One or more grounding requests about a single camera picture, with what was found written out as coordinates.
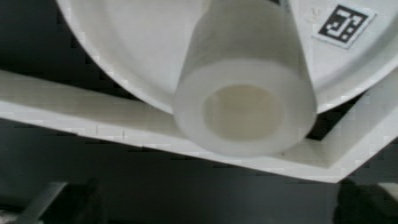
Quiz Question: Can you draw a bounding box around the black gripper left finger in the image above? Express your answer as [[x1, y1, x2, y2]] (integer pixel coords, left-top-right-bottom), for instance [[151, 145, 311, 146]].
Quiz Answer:
[[13, 179, 107, 224]]

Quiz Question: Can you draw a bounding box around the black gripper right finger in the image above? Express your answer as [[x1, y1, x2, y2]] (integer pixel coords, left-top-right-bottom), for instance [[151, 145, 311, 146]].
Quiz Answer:
[[334, 179, 398, 224]]

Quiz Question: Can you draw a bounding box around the white cylindrical table leg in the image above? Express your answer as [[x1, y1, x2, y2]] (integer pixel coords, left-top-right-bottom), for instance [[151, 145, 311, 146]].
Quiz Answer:
[[172, 0, 316, 157]]

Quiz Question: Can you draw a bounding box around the white round table top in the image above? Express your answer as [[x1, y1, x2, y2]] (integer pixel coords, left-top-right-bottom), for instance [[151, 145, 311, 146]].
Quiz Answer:
[[55, 0, 398, 111]]

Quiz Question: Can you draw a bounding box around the white fence rail frame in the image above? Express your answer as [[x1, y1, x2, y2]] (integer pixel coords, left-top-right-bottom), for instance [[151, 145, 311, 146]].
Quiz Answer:
[[0, 70, 398, 183]]

